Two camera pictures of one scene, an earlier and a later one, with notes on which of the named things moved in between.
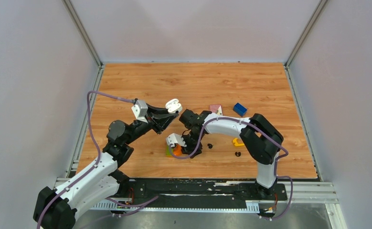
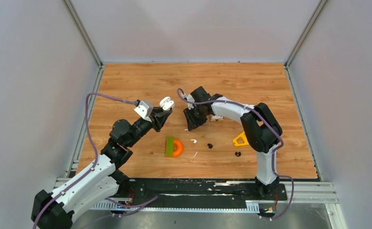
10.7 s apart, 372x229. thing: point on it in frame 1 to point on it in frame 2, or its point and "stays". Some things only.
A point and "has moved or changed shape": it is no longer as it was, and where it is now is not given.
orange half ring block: x=177 y=150 stays
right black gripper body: x=191 y=141 to x=196 y=110
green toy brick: x=168 y=150 stays
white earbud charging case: x=173 y=105 has moved or changed shape
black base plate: x=205 y=190 stays
